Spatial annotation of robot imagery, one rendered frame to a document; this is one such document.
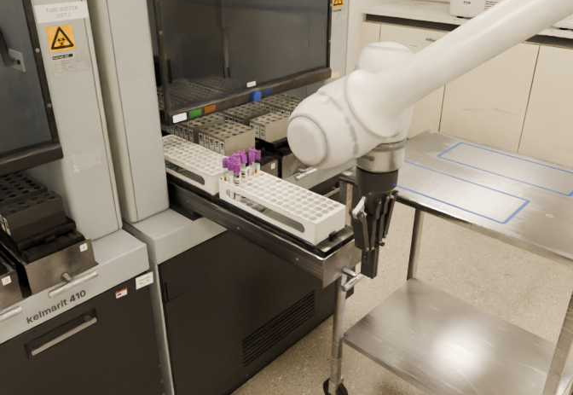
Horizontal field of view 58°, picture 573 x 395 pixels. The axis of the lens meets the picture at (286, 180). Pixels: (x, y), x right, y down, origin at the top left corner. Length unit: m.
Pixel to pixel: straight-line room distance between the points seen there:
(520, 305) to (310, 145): 1.79
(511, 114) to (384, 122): 2.65
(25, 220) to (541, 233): 1.04
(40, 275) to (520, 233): 0.96
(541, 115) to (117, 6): 2.57
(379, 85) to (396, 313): 1.14
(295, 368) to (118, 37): 1.26
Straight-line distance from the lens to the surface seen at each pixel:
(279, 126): 1.52
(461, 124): 3.47
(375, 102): 0.69
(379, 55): 0.84
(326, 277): 1.05
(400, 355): 1.60
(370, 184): 0.91
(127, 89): 1.20
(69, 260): 1.15
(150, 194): 1.31
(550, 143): 3.29
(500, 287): 2.44
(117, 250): 1.23
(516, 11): 0.71
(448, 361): 1.62
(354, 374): 1.92
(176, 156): 1.34
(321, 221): 1.02
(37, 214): 1.17
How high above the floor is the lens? 1.38
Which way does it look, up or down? 26 degrees down
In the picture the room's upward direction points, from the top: straight up
